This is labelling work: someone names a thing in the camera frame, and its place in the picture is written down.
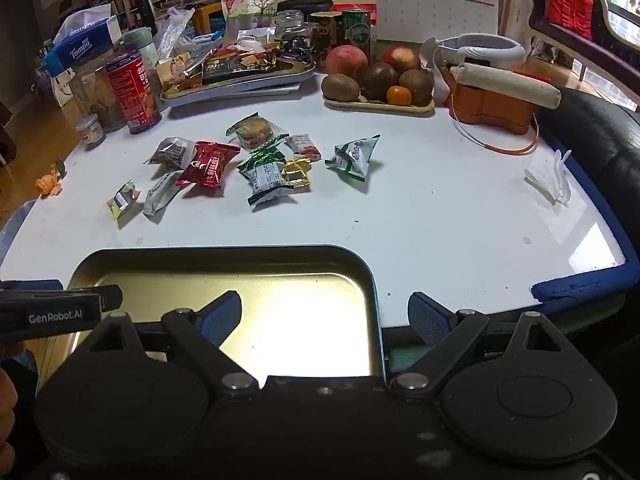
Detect white green pyramid packet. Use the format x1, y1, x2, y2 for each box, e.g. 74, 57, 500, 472
324, 134, 381, 182

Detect white flat tray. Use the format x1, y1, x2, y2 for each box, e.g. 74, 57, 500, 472
164, 82, 301, 107

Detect purple wrapped candies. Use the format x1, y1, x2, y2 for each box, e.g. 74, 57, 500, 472
269, 34, 314, 61

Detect white desk calendar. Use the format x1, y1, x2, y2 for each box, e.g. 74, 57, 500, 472
374, 0, 500, 44

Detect gold metal tray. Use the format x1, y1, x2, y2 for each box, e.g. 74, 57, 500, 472
37, 245, 389, 392

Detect blue tissue box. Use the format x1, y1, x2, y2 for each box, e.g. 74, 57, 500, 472
44, 3, 124, 74

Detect clear green cookie packet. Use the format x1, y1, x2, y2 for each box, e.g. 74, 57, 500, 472
225, 112, 290, 152

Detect tree print zip bag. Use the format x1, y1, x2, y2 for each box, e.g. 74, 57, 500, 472
221, 0, 280, 46

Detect red tin can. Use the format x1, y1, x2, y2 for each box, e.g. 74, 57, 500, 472
105, 49, 163, 135

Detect clear plastic bag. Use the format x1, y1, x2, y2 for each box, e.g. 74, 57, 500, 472
154, 7, 196, 56

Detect orange cable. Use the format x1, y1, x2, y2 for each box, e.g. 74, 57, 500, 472
449, 94, 540, 155

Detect brown paper cup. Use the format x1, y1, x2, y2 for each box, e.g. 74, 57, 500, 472
307, 11, 344, 59

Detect green-lid tumbler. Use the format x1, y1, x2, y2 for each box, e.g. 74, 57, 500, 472
122, 27, 159, 69

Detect gold tray of sweets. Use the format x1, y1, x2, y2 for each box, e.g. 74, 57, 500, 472
159, 47, 317, 109

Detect red apple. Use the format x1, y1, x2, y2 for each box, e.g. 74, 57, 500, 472
379, 47, 422, 74
324, 44, 369, 77

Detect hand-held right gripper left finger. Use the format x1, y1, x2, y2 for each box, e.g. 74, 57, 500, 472
75, 290, 261, 392

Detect small tangerine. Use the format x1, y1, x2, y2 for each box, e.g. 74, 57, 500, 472
386, 84, 413, 107

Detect white green snack packet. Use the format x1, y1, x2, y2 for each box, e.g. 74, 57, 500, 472
245, 162, 296, 207

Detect small grey-lid jar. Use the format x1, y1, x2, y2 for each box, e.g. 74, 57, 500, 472
75, 113, 107, 151

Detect green foil candy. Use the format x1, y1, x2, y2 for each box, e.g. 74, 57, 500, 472
236, 142, 286, 176

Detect orange peel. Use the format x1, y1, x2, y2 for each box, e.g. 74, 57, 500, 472
35, 160, 69, 197

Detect brown kiwi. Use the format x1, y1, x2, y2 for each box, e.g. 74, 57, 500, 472
398, 68, 434, 106
320, 73, 361, 103

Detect wooden bench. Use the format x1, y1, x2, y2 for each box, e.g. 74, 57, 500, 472
524, 0, 640, 86

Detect dark passion fruit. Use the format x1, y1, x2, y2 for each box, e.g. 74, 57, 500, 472
359, 62, 400, 101

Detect brown silver snack packet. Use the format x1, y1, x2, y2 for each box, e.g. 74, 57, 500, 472
147, 136, 196, 170

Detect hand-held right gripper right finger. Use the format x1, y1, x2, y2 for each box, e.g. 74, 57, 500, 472
390, 292, 574, 392

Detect beige fruit tray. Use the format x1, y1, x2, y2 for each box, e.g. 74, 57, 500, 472
322, 94, 436, 118

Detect cream cloth roll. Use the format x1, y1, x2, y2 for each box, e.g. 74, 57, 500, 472
446, 63, 562, 110

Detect yellow silver snack packet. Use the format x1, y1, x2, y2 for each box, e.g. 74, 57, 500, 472
104, 179, 142, 222

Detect clear glass jar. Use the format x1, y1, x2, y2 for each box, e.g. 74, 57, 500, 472
273, 9, 306, 44

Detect red cushion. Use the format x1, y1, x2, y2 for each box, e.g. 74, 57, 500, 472
547, 0, 594, 41

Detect beige snack packet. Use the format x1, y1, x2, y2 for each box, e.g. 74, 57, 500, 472
157, 52, 194, 91

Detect gold foil candy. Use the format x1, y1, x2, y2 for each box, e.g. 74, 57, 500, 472
282, 158, 312, 192

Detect green drink can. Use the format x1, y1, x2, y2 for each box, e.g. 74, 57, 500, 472
341, 8, 372, 69

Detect yellow side table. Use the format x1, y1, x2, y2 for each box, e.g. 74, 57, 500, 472
192, 2, 224, 36

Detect person's left hand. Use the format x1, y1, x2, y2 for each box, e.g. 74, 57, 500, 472
0, 364, 20, 462

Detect black round stool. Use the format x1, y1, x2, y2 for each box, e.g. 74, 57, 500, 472
277, 0, 336, 16

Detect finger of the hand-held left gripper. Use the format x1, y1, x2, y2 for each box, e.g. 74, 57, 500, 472
0, 280, 124, 311

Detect black leather chair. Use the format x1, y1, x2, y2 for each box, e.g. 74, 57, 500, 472
537, 87, 640, 281

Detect black chocolate box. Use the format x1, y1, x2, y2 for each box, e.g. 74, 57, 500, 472
201, 52, 277, 86

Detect clear plastic wrapper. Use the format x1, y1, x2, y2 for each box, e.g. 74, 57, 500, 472
523, 149, 573, 206

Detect brown glass jar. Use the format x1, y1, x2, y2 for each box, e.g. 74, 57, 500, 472
69, 67, 126, 134

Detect white red snack packet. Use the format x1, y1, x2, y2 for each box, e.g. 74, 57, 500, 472
284, 133, 322, 162

